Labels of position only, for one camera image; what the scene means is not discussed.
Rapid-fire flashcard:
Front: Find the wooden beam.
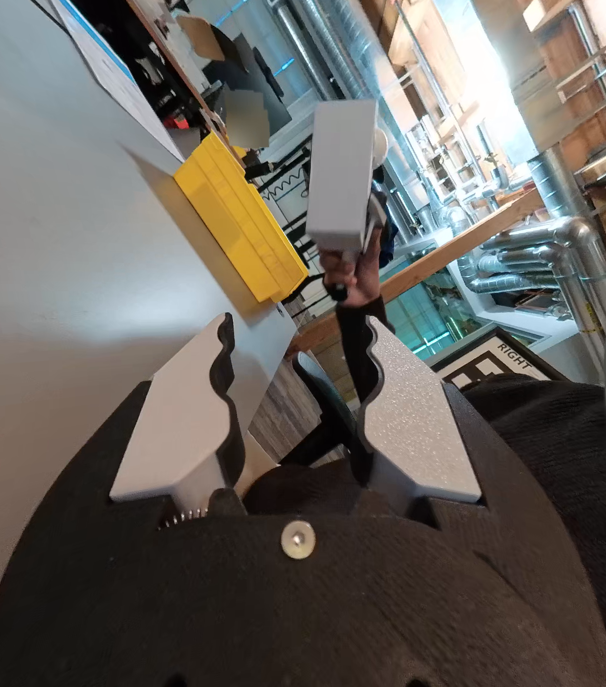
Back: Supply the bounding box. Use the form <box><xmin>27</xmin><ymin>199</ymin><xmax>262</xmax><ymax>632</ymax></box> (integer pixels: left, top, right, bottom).
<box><xmin>286</xmin><ymin>185</ymin><xmax>546</xmax><ymax>357</ymax></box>

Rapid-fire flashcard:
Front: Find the black office chair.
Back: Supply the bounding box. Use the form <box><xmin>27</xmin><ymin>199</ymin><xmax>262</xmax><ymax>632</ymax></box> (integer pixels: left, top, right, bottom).
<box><xmin>291</xmin><ymin>351</ymin><xmax>371</xmax><ymax>465</ymax></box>

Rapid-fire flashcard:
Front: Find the brown cardboard piece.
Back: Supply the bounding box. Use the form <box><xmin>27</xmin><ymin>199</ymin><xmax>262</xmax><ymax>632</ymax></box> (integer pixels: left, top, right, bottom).
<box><xmin>176</xmin><ymin>15</ymin><xmax>227</xmax><ymax>62</ymax></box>

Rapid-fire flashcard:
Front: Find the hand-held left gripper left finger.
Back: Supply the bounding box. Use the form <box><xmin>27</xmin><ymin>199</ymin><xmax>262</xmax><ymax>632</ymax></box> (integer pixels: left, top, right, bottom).
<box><xmin>109</xmin><ymin>313</ymin><xmax>248</xmax><ymax>503</ymax></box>

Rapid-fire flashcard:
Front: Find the yellow plastic bin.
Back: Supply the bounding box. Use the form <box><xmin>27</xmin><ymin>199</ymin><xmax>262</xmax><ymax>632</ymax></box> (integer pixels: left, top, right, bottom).
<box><xmin>173</xmin><ymin>131</ymin><xmax>310</xmax><ymax>305</ymax></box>

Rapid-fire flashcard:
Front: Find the person's right hand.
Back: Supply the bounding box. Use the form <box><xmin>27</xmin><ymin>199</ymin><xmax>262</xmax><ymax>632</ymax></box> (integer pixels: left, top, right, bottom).
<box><xmin>318</xmin><ymin>248</ymin><xmax>385</xmax><ymax>308</ymax></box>

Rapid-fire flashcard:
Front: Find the black monitor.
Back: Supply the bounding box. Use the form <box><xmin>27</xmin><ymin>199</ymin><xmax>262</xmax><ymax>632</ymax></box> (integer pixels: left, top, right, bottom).
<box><xmin>204</xmin><ymin>24</ymin><xmax>294</xmax><ymax>137</ymax></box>

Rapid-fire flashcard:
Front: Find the laminated paper sheet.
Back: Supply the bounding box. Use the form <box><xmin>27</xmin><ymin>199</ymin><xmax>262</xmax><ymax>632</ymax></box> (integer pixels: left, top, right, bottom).
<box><xmin>52</xmin><ymin>0</ymin><xmax>187</xmax><ymax>163</ymax></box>

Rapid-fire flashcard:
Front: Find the white cardboard box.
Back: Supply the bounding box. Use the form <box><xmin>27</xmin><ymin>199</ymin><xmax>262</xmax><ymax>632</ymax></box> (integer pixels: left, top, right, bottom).
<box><xmin>306</xmin><ymin>99</ymin><xmax>380</xmax><ymax>253</ymax></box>

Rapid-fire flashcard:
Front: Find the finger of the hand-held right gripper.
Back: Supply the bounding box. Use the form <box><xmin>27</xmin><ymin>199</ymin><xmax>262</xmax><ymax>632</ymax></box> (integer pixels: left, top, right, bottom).
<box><xmin>363</xmin><ymin>210</ymin><xmax>390</xmax><ymax>258</ymax></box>

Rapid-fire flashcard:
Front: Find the framed marker sign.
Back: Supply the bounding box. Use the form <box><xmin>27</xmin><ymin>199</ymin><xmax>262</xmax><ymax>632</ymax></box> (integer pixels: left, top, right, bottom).
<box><xmin>431</xmin><ymin>326</ymin><xmax>569</xmax><ymax>388</ymax></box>

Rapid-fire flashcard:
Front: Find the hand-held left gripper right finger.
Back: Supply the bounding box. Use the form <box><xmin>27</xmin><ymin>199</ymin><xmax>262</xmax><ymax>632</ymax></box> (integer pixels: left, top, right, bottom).
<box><xmin>351</xmin><ymin>316</ymin><xmax>483</xmax><ymax>504</ymax></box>

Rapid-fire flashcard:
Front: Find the large silver ventilation duct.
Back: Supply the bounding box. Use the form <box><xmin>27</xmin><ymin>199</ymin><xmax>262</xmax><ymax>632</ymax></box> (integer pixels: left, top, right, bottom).
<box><xmin>276</xmin><ymin>0</ymin><xmax>390</xmax><ymax>178</ymax></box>

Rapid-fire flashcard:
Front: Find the cluster of silver pipes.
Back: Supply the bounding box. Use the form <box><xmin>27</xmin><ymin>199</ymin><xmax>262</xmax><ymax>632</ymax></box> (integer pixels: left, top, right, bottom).
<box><xmin>440</xmin><ymin>145</ymin><xmax>606</xmax><ymax>371</ymax></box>

